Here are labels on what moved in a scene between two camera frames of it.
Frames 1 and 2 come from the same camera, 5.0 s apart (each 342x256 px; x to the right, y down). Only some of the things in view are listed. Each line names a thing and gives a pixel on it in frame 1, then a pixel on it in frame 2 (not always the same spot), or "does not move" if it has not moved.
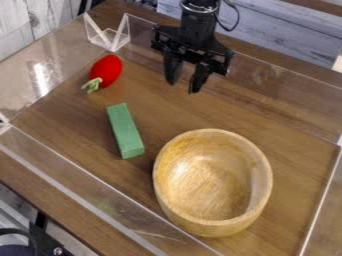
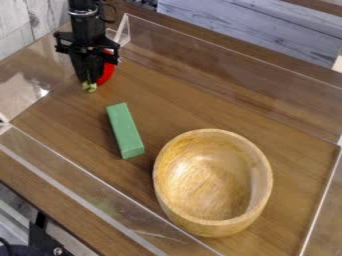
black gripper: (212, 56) → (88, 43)
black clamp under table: (44, 244) does not move
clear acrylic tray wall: (213, 173) does not move
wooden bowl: (213, 181) does not move
